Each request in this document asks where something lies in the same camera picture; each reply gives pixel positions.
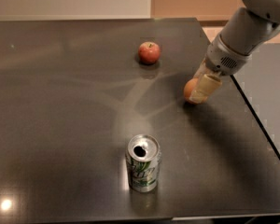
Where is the silver green 7up can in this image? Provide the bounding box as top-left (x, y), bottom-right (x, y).
top-left (125, 134), bottom-right (161, 192)

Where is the orange fruit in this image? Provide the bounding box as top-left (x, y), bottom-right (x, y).
top-left (183, 78), bottom-right (198, 105)

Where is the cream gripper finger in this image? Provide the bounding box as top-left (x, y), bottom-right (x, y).
top-left (193, 60), bottom-right (208, 78)
top-left (189, 74), bottom-right (222, 104)

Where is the red apple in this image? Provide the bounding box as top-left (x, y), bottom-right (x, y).
top-left (138, 42), bottom-right (161, 64)

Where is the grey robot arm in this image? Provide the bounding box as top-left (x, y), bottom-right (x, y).
top-left (185, 0), bottom-right (280, 104)

